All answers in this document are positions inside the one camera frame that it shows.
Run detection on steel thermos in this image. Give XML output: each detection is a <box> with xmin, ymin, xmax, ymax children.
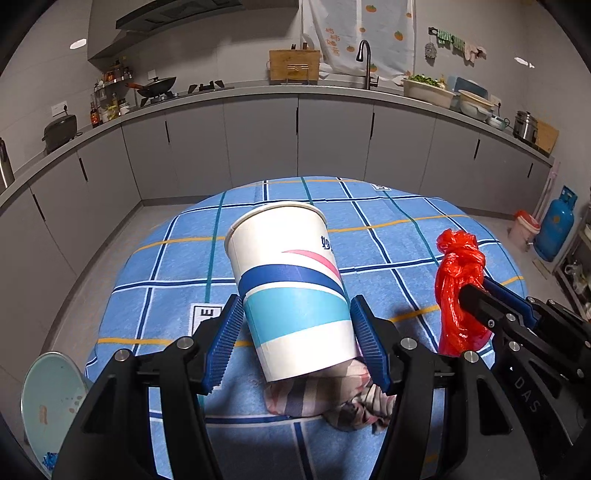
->
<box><xmin>0</xmin><ymin>137</ymin><xmax>15</xmax><ymax>195</ymax></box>

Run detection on blue gas cylinder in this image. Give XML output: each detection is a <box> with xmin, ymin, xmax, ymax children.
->
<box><xmin>534</xmin><ymin>185</ymin><xmax>579</xmax><ymax>262</ymax></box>

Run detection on grey wall cabinet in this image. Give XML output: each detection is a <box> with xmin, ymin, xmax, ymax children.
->
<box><xmin>88</xmin><ymin>0</ymin><xmax>301</xmax><ymax>61</ymax></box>

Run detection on kitchen faucet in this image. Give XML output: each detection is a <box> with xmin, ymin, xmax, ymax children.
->
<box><xmin>355</xmin><ymin>40</ymin><xmax>380</xmax><ymax>91</ymax></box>

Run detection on blue checked tablecloth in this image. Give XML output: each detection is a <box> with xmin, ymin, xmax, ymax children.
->
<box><xmin>85</xmin><ymin>175</ymin><xmax>527</xmax><ymax>480</ymax></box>

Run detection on white and blue paper cup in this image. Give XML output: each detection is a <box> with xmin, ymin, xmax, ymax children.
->
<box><xmin>224</xmin><ymin>201</ymin><xmax>359</xmax><ymax>383</ymax></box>

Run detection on small wooden board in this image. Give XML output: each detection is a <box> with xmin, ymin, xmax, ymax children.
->
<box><xmin>536</xmin><ymin>120</ymin><xmax>560</xmax><ymax>156</ymax></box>

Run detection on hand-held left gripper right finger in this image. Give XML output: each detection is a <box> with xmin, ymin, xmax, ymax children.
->
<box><xmin>349</xmin><ymin>294</ymin><xmax>541</xmax><ymax>480</ymax></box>

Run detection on wooden cutting board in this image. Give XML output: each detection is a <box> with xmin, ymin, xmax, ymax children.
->
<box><xmin>269</xmin><ymin>48</ymin><xmax>322</xmax><ymax>86</ymax></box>

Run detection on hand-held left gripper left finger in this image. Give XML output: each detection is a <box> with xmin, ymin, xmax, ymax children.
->
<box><xmin>51</xmin><ymin>294</ymin><xmax>246</xmax><ymax>480</ymax></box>

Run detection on grey kitchen counter cabinets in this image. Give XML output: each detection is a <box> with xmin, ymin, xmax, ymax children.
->
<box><xmin>0</xmin><ymin>83</ymin><xmax>555</xmax><ymax>296</ymax></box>

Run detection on pink mop handle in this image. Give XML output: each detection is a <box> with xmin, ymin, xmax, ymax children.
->
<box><xmin>531</xmin><ymin>161</ymin><xmax>560</xmax><ymax>219</ymax></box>

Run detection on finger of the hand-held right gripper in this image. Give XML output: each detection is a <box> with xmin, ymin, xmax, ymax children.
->
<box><xmin>481</xmin><ymin>276</ymin><xmax>591</xmax><ymax>343</ymax></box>
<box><xmin>459</xmin><ymin>283</ymin><xmax>591</xmax><ymax>385</ymax></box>

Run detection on beige basin with vegetables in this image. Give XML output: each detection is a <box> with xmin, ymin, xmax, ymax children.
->
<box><xmin>402</xmin><ymin>74</ymin><xmax>456</xmax><ymax>110</ymax></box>

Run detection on metal rack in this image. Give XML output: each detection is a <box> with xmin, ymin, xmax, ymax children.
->
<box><xmin>551</xmin><ymin>217</ymin><xmax>591</xmax><ymax>320</ymax></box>

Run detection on black wok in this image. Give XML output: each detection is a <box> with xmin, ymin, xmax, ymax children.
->
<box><xmin>127</xmin><ymin>76</ymin><xmax>178</xmax><ymax>99</ymax></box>

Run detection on small red bin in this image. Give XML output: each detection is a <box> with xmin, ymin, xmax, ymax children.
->
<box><xmin>508</xmin><ymin>210</ymin><xmax>541</xmax><ymax>253</ymax></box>

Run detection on steel pot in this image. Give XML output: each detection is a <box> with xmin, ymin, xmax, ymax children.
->
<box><xmin>513</xmin><ymin>110</ymin><xmax>539</xmax><ymax>144</ymax></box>

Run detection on range hood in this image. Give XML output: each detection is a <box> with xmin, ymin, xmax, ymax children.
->
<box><xmin>115</xmin><ymin>0</ymin><xmax>218</xmax><ymax>33</ymax></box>

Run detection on white bowl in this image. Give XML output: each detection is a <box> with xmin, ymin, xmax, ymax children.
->
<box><xmin>457</xmin><ymin>90</ymin><xmax>495</xmax><ymax>122</ymax></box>

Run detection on striped cloth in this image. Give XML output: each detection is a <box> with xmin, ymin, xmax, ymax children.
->
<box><xmin>264</xmin><ymin>359</ymin><xmax>396</xmax><ymax>433</ymax></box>

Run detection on white printed curtain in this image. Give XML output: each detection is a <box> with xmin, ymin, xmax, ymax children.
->
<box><xmin>307</xmin><ymin>0</ymin><xmax>415</xmax><ymax>77</ymax></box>

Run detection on hanging cloths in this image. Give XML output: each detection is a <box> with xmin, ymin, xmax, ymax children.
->
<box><xmin>426</xmin><ymin>27</ymin><xmax>488</xmax><ymax>64</ymax></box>

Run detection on red plastic bag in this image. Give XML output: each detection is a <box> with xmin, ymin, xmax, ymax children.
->
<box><xmin>434</xmin><ymin>228</ymin><xmax>494</xmax><ymax>357</ymax></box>

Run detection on spice rack with bottles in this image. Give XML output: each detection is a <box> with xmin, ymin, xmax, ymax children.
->
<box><xmin>92</xmin><ymin>56</ymin><xmax>134</xmax><ymax>121</ymax></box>

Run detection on black rice cooker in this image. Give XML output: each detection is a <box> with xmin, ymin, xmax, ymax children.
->
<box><xmin>42</xmin><ymin>114</ymin><xmax>78</xmax><ymax>155</ymax></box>

